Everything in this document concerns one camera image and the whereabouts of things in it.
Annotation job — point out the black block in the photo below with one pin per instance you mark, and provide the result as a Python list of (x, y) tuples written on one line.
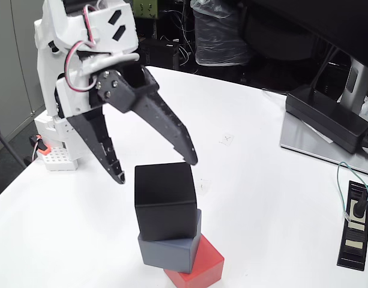
[(165, 204)]

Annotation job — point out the grey block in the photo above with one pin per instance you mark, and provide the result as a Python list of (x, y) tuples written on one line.
[(171, 255)]

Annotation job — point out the white perforated table clamp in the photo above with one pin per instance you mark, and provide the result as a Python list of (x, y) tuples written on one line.
[(59, 160)]

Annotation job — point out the black computer case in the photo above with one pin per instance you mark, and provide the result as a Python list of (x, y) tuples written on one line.
[(162, 54)]

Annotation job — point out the clear tape with X mark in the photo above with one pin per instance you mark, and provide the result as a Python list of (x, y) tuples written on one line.
[(227, 139)]

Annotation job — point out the clear tape with scribble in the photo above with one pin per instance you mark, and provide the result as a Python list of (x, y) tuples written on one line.
[(205, 186)]

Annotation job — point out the plastic-wrapped black bin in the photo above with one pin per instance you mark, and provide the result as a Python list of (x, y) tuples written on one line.
[(219, 39)]

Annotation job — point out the green circuit board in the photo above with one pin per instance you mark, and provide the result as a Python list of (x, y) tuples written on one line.
[(146, 9)]

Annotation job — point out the red block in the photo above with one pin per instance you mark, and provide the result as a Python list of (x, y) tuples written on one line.
[(207, 264)]

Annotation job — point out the black power adapter brick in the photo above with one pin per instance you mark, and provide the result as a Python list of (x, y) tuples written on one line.
[(321, 117)]

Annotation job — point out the white paper sheet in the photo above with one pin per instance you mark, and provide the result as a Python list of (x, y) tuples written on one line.
[(321, 136)]

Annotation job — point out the silver monitor stand neck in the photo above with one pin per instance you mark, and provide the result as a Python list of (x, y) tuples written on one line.
[(356, 78)]

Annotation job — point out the black monitor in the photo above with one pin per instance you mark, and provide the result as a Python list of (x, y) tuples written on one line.
[(336, 24)]

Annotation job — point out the black power plug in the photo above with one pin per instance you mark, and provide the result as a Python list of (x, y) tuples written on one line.
[(358, 208)]

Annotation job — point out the black power strip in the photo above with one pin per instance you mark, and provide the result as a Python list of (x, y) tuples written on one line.
[(351, 252)]

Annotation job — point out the silver monitor base plate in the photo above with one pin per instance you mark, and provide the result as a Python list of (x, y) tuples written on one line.
[(297, 141)]

